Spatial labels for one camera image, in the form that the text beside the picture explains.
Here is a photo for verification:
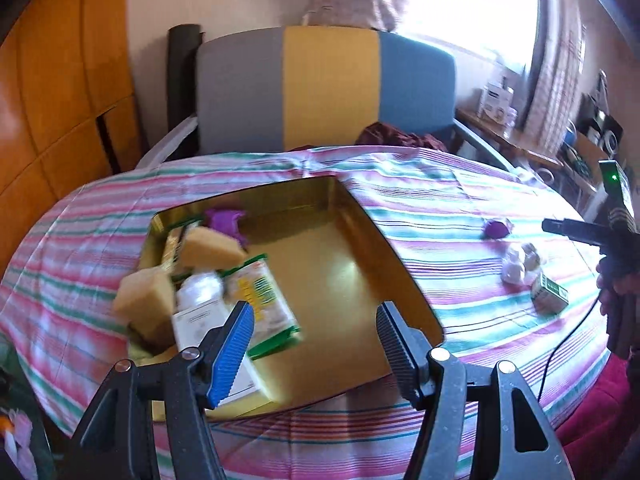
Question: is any grey yellow blue chair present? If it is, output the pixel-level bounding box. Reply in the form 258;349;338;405
135;25;521;171

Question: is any wooden side table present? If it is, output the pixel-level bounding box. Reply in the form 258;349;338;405
455;107;606;211

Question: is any small purple toy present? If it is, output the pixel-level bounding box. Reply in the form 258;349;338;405
482;217;512;240

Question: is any person's red clothing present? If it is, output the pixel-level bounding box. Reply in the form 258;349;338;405
555;355;636;471

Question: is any checked side curtain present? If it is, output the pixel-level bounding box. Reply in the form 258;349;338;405
520;0;588;146

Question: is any white crumpled ball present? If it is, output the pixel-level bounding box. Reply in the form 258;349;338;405
501;247;528;286

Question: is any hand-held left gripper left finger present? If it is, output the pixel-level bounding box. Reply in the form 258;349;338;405
75;300;256;480

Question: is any striped tablecloth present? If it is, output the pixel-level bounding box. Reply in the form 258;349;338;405
0;145;613;480

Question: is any dark red cloth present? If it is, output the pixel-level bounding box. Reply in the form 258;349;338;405
355;121;451;152

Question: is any person's right hand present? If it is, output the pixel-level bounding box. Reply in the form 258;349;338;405
596;257;633;318

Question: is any black cable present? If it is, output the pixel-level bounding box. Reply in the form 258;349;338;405
537;295;608;401

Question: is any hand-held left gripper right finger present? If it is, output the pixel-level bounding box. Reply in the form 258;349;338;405
375;301;571;480

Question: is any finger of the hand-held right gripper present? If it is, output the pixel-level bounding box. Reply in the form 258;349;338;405
541;217;608;248

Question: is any yellow sponge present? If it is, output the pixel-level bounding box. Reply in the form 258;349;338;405
179;226;247;273
112;267;177;348

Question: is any green yellow snack packet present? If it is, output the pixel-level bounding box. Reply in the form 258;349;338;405
222;255;301;361
160;225;193;276

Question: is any small green white box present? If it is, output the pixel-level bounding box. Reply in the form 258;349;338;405
530;275;570;315

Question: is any wooden wardrobe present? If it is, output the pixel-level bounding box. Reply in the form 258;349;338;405
0;0;146;271

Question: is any pale crumpled ball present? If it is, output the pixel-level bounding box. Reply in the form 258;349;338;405
520;242;546;271

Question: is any black roll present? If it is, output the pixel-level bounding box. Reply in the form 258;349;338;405
167;24;203;133

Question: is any floral cloth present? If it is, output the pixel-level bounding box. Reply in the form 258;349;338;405
0;370;41;480

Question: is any gold metal tin tray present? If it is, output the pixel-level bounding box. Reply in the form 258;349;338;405
127;175;446;423

